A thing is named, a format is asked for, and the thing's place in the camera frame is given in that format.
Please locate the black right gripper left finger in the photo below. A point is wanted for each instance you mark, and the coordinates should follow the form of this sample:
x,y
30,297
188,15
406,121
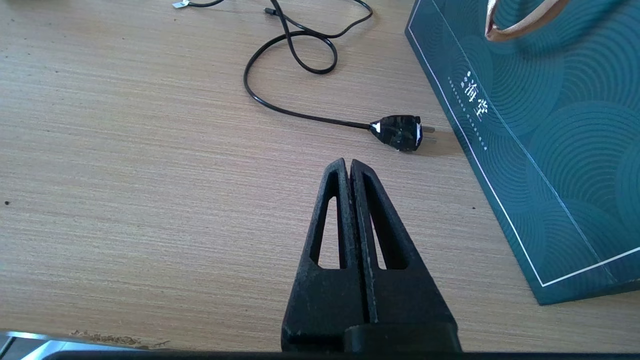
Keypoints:
x,y
325,300

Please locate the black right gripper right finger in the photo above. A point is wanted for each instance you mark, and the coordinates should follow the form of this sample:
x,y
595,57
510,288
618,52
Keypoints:
x,y
400,300

